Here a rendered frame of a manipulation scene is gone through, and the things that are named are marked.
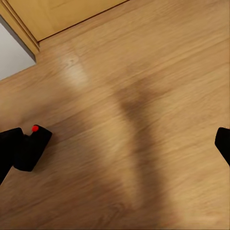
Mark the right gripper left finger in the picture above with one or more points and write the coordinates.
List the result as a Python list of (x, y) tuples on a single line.
[(11, 144)]

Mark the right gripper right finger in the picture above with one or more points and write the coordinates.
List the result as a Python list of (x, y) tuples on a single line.
[(222, 141)]

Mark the digital camera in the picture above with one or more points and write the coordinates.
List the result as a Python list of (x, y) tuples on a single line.
[(35, 145)]

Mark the door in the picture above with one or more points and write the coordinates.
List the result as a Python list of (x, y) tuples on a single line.
[(34, 20)]

